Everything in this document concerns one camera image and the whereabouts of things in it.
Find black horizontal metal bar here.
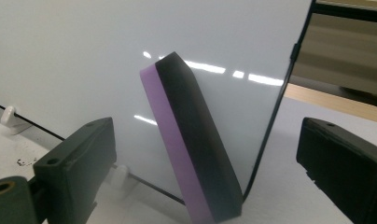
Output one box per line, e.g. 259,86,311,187
311,2,377,24

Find white whiteboard with black rim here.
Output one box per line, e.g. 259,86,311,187
0,0,317,206

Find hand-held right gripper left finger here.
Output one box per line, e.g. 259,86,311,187
32,117,118,224

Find white whiteboard stand clip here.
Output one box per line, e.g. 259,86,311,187
0,105,26,134
109,163,137,191

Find purple and black whiteboard eraser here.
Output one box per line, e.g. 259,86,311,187
138,50,244,224

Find wooden table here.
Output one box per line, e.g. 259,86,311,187
284,82,377,125

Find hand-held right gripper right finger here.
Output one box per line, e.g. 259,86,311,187
296,117,377,224

